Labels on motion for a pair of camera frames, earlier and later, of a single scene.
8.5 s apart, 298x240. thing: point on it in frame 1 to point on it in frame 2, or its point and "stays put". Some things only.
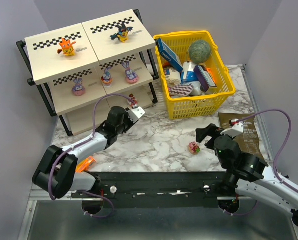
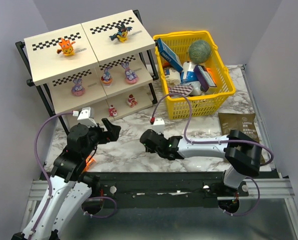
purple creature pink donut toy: (78, 89) stays put
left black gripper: (125, 122) to (104, 133)
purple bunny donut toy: (131, 77) stays put
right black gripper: (211, 133) to (152, 141)
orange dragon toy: (67, 49) stays put
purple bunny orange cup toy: (106, 79) stays put
